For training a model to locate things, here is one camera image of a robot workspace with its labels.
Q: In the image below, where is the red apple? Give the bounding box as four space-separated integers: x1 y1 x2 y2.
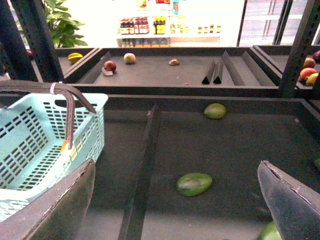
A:
103 60 117 73

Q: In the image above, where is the green mango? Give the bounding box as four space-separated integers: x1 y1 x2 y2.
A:
176 172 213 197
257 221 282 240
204 103 227 120

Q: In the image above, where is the white shelf with bottles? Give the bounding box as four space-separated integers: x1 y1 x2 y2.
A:
116 0 221 48

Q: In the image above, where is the brown basket handle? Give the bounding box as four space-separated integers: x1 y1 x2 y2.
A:
0 79 97 150

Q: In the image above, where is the black tray divider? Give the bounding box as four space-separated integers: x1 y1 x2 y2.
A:
118 104 161 240

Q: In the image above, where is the green potted plant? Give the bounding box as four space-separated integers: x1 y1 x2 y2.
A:
41 0 88 48

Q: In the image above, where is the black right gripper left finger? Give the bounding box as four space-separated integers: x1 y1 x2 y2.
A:
0 159 96 240

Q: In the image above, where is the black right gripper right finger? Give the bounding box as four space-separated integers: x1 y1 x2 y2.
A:
257 160 320 240

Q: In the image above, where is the black produce display shelf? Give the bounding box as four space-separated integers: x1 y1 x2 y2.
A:
0 0 320 240

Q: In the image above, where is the pale round fruit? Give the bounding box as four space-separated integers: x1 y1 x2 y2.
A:
123 52 136 64

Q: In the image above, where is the light blue plastic basket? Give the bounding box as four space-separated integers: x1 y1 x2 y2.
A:
0 93 108 221

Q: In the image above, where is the white zip tie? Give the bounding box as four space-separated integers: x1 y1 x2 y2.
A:
49 81 63 95

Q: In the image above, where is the brown halved fruit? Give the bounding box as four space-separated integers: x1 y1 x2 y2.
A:
168 58 180 66

